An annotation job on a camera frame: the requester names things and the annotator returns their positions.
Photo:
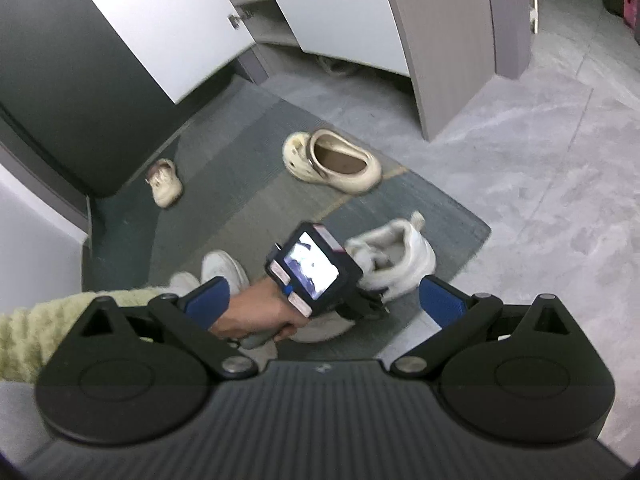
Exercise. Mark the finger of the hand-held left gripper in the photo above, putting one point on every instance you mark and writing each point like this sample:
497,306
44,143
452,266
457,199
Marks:
377,297

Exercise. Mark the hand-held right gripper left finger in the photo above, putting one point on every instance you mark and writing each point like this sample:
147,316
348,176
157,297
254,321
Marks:
210,300

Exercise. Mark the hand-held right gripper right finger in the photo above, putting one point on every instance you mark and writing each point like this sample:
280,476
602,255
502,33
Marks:
440,300

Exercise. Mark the chunky white sneaker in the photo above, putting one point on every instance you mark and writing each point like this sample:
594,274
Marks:
225,267
400,260

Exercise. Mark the grey shoe cabinet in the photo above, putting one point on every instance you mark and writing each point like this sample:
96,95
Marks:
440,60

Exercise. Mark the plain white cabinet door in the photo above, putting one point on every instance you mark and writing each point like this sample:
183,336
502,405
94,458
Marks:
150,25

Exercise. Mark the person's left forearm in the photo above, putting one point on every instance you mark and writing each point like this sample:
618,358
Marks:
30,340

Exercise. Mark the person's left hand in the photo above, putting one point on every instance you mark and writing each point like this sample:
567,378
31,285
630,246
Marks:
260,310

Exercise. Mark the green grey doormat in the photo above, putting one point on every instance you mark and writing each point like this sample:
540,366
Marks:
260,185

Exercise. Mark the metal door hinge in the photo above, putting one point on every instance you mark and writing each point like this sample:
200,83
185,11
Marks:
234,21

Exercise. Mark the white cabinet door with emblem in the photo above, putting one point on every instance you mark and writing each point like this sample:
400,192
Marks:
345,10

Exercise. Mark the black entrance door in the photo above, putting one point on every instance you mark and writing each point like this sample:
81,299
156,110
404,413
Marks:
60,85

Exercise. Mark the pink object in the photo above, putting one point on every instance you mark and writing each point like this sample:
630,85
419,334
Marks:
631,0

